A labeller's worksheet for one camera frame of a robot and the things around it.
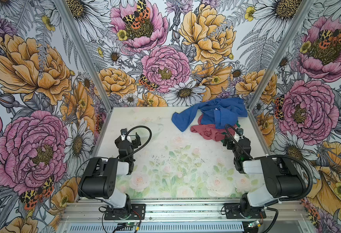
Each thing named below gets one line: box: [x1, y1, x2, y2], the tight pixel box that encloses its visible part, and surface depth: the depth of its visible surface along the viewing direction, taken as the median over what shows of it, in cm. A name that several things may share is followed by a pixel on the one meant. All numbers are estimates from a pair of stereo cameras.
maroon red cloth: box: [190, 113, 228, 142], surface depth 104 cm
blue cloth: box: [171, 97, 248, 133], surface depth 114 cm
